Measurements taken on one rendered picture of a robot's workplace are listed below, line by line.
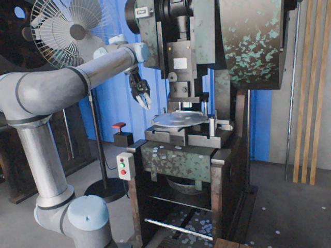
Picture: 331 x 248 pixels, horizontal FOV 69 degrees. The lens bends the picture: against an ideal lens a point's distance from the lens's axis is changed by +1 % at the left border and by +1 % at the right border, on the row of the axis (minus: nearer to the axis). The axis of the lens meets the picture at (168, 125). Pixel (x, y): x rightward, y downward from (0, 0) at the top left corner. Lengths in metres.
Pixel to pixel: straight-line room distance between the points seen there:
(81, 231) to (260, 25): 0.83
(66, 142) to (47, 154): 1.86
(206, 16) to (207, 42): 0.11
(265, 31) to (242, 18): 0.08
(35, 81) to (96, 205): 0.41
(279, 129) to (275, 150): 0.22
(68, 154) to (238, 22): 2.24
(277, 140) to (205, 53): 1.57
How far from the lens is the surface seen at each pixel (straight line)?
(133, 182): 1.36
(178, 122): 1.20
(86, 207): 0.82
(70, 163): 2.75
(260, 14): 0.85
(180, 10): 1.28
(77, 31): 1.77
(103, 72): 0.77
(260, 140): 2.52
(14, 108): 0.76
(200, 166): 1.18
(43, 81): 0.68
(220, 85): 1.46
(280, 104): 2.44
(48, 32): 1.87
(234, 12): 0.86
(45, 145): 0.80
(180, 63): 1.25
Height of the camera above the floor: 1.11
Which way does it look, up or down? 17 degrees down
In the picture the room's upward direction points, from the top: 4 degrees counter-clockwise
